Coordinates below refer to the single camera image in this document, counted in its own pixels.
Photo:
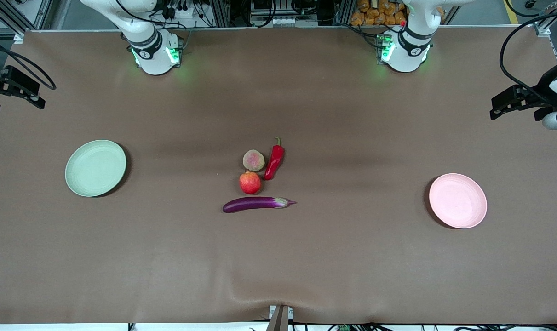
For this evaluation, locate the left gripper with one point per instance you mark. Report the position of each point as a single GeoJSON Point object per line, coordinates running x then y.
{"type": "Point", "coordinates": [534, 97]}

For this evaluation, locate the green-pink peach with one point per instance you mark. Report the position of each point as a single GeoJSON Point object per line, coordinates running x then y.
{"type": "Point", "coordinates": [254, 161]}

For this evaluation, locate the red pomegranate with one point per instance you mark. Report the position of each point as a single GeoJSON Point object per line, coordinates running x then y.
{"type": "Point", "coordinates": [250, 183]}

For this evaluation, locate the red chili pepper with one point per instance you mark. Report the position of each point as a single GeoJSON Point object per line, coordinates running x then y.
{"type": "Point", "coordinates": [273, 163]}

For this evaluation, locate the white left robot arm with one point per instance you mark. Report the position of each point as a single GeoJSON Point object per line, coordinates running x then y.
{"type": "Point", "coordinates": [404, 57]}

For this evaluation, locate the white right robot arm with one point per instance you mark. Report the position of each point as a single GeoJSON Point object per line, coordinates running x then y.
{"type": "Point", "coordinates": [154, 59]}

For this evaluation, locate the pale green round plate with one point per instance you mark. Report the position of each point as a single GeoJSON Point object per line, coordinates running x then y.
{"type": "Point", "coordinates": [95, 168]}

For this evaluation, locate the pink round plate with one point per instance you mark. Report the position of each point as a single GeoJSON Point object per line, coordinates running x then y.
{"type": "Point", "coordinates": [457, 201]}

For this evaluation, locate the orange packaged goods pile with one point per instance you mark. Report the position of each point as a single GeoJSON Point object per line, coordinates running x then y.
{"type": "Point", "coordinates": [375, 16]}

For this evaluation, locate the white power strip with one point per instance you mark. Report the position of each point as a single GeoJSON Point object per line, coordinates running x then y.
{"type": "Point", "coordinates": [181, 13]}

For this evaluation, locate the grey equipment box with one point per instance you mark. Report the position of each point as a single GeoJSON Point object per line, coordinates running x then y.
{"type": "Point", "coordinates": [283, 20]}

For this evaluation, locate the purple eggplant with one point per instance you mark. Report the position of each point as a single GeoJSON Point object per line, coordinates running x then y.
{"type": "Point", "coordinates": [250, 204]}

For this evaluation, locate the brown table cloth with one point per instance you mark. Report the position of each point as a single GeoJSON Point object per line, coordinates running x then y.
{"type": "Point", "coordinates": [278, 257]}

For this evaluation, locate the aluminium frame strut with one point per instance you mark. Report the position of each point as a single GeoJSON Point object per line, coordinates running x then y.
{"type": "Point", "coordinates": [547, 25]}
{"type": "Point", "coordinates": [11, 20]}

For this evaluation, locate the aluminium frame post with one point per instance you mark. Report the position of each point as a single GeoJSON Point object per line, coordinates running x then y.
{"type": "Point", "coordinates": [219, 14]}
{"type": "Point", "coordinates": [343, 11]}

